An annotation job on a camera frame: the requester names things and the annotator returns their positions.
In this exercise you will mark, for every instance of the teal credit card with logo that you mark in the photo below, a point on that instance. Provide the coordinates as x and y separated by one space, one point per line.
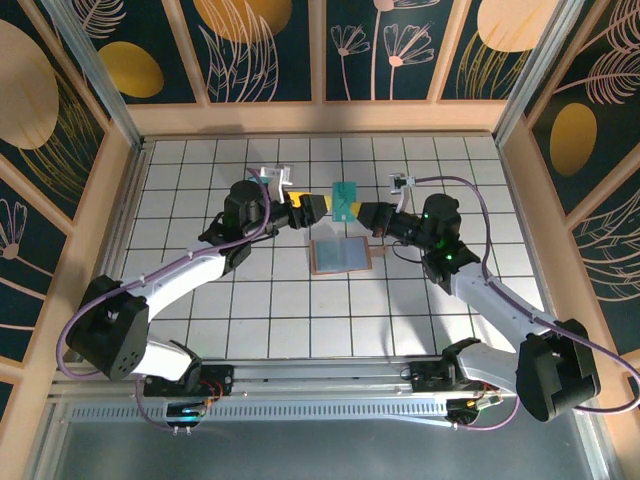
344 200

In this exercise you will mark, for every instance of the tan leather card holder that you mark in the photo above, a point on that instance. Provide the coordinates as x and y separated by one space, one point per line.
340 255

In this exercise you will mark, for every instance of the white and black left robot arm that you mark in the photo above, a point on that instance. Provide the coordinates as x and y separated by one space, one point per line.
180 280

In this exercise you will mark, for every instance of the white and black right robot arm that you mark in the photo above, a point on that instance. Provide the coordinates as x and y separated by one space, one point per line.
500 300

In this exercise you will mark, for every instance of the left controller board green light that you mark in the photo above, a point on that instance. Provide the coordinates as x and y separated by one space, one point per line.
185 411

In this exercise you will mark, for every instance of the grey metal plate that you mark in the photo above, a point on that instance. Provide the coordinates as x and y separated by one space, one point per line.
320 450

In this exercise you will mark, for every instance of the aluminium side rail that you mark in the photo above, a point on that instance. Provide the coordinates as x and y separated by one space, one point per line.
537 265
131 200

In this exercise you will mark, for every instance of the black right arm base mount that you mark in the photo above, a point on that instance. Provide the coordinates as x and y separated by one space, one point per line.
425 375

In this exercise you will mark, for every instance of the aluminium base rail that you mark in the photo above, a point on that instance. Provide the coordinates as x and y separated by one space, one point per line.
320 372

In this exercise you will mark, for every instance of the aluminium frame post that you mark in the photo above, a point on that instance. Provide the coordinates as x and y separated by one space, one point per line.
100 85
535 75

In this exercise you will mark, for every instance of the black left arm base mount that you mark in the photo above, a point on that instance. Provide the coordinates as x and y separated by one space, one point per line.
220 375

